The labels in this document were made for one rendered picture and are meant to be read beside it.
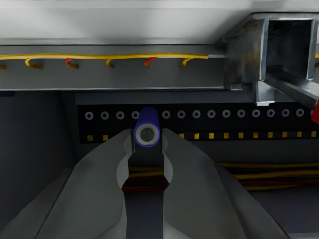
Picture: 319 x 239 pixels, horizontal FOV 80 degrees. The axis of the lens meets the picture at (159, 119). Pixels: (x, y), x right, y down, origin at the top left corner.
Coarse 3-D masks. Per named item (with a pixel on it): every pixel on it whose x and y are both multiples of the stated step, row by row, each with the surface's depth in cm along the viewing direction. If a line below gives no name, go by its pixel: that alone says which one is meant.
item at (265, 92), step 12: (276, 72) 7; (264, 84) 8; (276, 84) 7; (288, 84) 6; (300, 84) 6; (312, 84) 6; (264, 96) 8; (288, 96) 6; (300, 96) 6; (312, 96) 5; (312, 108) 5
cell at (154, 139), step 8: (144, 112) 16; (152, 112) 16; (144, 120) 13; (152, 120) 13; (136, 128) 13; (144, 128) 13; (152, 128) 13; (136, 136) 13; (144, 136) 13; (152, 136) 13; (144, 144) 13; (152, 144) 13
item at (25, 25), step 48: (0, 0) 6; (48, 0) 6; (96, 0) 6; (144, 0) 6; (192, 0) 6; (240, 0) 6; (288, 0) 6; (0, 96) 14; (48, 96) 24; (96, 96) 25; (144, 96) 25; (192, 96) 25; (240, 96) 25
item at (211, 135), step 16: (80, 112) 26; (96, 112) 26; (112, 112) 26; (128, 112) 26; (160, 112) 26; (176, 112) 26; (192, 112) 26; (304, 112) 27; (80, 128) 26; (96, 128) 26; (112, 128) 26; (128, 128) 26; (160, 128) 26; (176, 128) 26; (192, 128) 26; (208, 128) 26; (224, 128) 26; (240, 128) 26; (256, 128) 27; (272, 128) 27; (288, 128) 27; (304, 128) 27
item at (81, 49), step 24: (0, 48) 10; (24, 48) 10; (48, 48) 10; (72, 48) 10; (96, 48) 10; (120, 48) 11; (144, 48) 11; (168, 48) 11; (192, 48) 11; (216, 48) 11
